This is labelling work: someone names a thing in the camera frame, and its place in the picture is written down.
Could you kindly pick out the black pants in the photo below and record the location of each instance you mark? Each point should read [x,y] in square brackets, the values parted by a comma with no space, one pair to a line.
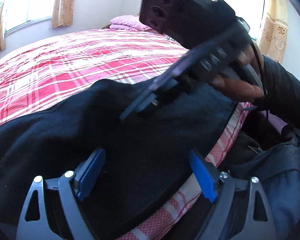
[146,153]

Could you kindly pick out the person right hand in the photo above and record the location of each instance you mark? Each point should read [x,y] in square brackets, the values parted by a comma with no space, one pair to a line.
[242,91]

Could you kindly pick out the right beige curtain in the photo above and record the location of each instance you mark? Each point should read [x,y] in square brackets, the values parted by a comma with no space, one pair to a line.
[62,15]

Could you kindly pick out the far window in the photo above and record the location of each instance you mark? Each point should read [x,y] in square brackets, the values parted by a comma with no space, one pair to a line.
[21,12]

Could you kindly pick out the dark blue jacket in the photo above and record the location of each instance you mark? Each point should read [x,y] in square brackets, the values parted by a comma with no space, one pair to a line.
[270,150]

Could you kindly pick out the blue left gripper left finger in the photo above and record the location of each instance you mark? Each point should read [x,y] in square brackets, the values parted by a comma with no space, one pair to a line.
[87,174]

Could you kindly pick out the pink folded blanket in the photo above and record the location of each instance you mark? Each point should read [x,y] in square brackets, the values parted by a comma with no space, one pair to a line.
[128,22]

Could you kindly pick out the striped pillow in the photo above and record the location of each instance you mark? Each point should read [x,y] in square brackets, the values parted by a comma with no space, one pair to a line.
[170,38]

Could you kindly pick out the right forearm dark sleeve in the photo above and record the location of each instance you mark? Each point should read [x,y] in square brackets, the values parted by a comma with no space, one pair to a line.
[283,93]

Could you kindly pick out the yellow side curtain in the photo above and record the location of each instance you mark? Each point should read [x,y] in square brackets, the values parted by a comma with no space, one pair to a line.
[273,39]

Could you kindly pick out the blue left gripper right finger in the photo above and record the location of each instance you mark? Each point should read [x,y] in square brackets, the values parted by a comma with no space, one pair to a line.
[206,175]

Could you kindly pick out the red plaid bed cover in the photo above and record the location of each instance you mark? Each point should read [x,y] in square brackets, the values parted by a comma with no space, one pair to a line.
[40,75]

